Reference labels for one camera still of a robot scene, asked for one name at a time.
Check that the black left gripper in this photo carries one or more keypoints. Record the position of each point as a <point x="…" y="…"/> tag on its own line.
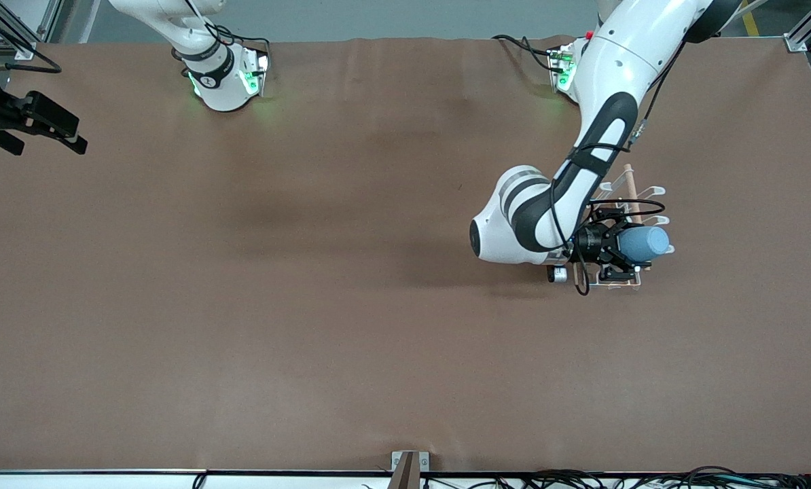
<point x="591" y="241"/>

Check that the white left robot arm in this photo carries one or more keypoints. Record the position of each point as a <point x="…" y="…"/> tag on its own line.
<point x="609" y="68"/>

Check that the brown table cover sheet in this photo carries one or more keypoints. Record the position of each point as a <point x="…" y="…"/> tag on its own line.
<point x="310" y="285"/>

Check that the blue plastic cup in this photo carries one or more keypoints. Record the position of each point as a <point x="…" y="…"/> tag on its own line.
<point x="646" y="244"/>

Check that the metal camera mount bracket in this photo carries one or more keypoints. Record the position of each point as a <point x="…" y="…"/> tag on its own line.
<point x="409" y="468"/>

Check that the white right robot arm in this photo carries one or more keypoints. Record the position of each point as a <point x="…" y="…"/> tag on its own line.
<point x="208" y="81"/>

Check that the white metal bar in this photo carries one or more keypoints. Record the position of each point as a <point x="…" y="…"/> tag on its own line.
<point x="752" y="8"/>

